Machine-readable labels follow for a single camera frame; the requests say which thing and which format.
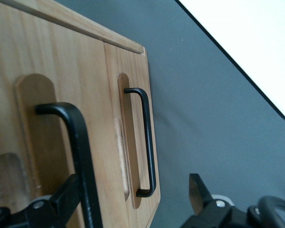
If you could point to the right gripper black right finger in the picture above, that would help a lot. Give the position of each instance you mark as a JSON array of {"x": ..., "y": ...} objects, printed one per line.
[{"x": 204, "y": 204}]

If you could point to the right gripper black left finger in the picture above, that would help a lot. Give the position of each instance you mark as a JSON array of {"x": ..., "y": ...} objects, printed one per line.
[{"x": 61, "y": 204}]

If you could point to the wooden drawer cabinet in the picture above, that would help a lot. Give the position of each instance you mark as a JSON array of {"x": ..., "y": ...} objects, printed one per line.
[{"x": 97, "y": 27}]

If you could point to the white rectangular plastic tray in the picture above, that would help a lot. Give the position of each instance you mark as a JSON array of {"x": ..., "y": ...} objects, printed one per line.
[{"x": 251, "y": 35}]

